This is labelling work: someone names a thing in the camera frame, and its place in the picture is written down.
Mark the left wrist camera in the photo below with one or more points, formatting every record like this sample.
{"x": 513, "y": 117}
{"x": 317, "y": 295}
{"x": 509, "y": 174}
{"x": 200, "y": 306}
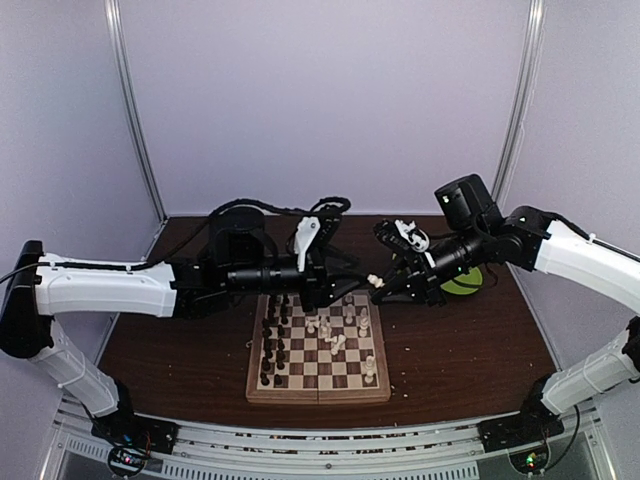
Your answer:
{"x": 313, "y": 232}

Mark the right aluminium corner post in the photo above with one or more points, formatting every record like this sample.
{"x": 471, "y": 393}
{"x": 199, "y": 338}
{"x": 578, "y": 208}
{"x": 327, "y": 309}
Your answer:
{"x": 523, "y": 94}

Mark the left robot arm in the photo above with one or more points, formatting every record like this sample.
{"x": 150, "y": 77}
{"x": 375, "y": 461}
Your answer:
{"x": 239, "y": 259}

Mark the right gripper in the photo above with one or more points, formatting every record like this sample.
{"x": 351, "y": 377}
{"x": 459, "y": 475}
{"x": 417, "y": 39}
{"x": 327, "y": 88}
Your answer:
{"x": 427, "y": 284}

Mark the white bishop chess piece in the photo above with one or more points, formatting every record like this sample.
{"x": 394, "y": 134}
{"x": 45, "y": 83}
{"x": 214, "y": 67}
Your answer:
{"x": 375, "y": 281}

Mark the white king chess piece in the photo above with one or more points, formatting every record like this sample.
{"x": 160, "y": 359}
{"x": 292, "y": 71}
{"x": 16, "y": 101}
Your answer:
{"x": 369, "y": 370}

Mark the black chess pieces row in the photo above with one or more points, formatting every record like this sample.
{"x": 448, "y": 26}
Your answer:
{"x": 274, "y": 354}

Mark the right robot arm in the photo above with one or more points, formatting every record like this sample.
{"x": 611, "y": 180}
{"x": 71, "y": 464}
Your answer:
{"x": 533, "y": 240}

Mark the green plastic plate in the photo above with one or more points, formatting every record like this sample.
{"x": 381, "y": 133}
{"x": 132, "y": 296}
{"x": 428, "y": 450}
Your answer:
{"x": 465, "y": 284}

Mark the aluminium front rail frame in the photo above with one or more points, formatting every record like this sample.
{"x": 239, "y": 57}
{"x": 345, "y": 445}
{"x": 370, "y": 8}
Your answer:
{"x": 446, "y": 450}

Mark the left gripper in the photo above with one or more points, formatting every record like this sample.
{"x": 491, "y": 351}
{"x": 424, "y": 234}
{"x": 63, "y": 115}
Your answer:
{"x": 319, "y": 280}

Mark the white chess pieces pile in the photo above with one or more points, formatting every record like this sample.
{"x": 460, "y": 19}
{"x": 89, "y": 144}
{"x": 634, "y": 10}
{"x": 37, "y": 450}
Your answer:
{"x": 321, "y": 325}

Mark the aluminium corner post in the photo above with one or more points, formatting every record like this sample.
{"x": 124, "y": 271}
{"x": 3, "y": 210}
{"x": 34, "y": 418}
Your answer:
{"x": 132, "y": 115}
{"x": 523, "y": 94}

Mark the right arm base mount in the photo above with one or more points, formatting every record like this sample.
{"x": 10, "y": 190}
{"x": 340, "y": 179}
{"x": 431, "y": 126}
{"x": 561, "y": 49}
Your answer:
{"x": 533, "y": 423}

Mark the wooden chess board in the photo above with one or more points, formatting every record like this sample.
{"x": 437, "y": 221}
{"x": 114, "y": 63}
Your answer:
{"x": 315, "y": 377}

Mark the left aluminium corner post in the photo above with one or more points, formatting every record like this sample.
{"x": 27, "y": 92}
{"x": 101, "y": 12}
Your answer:
{"x": 132, "y": 115}

